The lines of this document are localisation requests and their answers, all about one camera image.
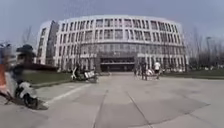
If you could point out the large white curved building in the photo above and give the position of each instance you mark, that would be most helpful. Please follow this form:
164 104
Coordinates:
113 40

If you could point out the group of parked two-wheelers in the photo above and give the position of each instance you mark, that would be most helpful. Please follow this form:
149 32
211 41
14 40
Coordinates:
85 75

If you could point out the person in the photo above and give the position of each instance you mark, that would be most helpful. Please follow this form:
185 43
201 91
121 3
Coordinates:
143 70
157 68

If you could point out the grey paved plaza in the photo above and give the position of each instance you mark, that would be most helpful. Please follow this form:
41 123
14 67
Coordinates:
126 103

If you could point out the grass strip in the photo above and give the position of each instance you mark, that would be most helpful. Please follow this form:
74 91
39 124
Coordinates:
196 73
50 77

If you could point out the dark hedge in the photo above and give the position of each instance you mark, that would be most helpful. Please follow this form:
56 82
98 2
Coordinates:
46 67

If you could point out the white scooter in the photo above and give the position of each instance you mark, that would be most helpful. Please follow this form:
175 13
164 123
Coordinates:
26 93

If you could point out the row of bare trees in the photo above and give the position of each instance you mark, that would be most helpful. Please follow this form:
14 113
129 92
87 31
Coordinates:
206 55

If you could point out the lamp post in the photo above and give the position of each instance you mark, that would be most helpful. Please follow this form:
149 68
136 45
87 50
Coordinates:
208 53

